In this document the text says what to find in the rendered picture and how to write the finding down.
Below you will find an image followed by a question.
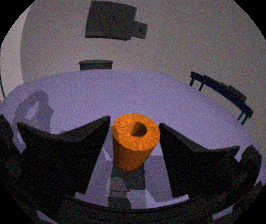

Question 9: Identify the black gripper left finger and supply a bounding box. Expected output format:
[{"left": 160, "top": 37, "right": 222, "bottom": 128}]
[{"left": 17, "top": 115, "right": 112, "bottom": 194}]

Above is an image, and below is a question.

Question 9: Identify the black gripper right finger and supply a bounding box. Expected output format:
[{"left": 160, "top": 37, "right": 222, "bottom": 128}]
[{"left": 158, "top": 123, "right": 241, "bottom": 198}]

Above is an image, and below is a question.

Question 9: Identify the orange knob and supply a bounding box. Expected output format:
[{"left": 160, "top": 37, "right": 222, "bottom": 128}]
[{"left": 113, "top": 113, "right": 160, "bottom": 173}]

